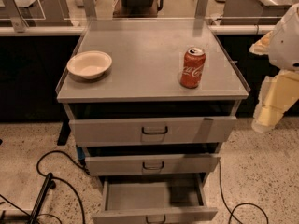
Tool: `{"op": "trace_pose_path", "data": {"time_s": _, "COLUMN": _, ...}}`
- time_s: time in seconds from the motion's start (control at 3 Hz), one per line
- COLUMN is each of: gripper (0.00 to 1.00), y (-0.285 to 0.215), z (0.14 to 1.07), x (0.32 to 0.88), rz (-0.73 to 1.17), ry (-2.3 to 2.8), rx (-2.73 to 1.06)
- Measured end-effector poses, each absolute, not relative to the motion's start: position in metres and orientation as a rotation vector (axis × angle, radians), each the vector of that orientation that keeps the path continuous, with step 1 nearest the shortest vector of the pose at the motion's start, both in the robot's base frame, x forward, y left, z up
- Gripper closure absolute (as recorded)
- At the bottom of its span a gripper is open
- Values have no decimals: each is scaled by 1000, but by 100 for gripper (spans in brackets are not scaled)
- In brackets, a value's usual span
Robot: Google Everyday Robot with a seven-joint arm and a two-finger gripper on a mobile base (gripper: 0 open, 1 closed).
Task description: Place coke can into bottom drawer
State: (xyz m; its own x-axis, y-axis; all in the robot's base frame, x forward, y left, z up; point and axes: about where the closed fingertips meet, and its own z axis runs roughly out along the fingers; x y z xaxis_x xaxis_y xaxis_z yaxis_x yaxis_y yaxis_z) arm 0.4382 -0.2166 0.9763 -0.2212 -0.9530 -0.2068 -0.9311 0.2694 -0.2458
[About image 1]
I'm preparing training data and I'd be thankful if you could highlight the grey drawer cabinet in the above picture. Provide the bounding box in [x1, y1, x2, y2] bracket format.
[55, 18, 251, 224]

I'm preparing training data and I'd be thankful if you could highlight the black power strip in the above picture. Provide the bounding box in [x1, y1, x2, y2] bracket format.
[27, 173, 53, 224]

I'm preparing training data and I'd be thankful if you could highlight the black floor cable left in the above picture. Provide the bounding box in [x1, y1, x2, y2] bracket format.
[0, 150, 92, 224]

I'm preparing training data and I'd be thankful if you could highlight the seated person in background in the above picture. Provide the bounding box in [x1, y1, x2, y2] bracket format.
[113, 0, 164, 18]

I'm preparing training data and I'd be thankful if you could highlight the grey drawer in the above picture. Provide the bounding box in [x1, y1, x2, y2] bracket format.
[92, 174, 217, 224]
[64, 100, 241, 147]
[86, 144, 220, 176]

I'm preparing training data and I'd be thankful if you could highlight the grey top drawer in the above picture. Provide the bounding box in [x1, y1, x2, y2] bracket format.
[64, 100, 241, 147]

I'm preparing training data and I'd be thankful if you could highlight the black floor cable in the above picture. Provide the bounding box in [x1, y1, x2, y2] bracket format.
[217, 161, 269, 224]
[0, 150, 92, 224]

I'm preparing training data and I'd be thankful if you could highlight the clear acrylic barrier panel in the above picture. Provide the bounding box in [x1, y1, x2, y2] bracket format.
[0, 0, 86, 32]

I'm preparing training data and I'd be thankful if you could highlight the red coke can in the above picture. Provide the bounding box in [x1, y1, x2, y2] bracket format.
[180, 47, 206, 89]

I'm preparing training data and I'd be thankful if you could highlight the grey bottom drawer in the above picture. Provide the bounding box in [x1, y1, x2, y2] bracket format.
[92, 174, 217, 224]

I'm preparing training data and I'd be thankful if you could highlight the grey middle drawer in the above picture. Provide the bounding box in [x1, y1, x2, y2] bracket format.
[86, 144, 220, 176]

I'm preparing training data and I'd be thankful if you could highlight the black floor cable right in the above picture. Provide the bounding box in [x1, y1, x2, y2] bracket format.
[217, 161, 269, 224]

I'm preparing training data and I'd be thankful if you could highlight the white paper bowl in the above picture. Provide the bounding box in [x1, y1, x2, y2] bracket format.
[66, 51, 112, 79]

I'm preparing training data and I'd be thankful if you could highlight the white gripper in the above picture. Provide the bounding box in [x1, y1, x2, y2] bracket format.
[249, 3, 299, 133]

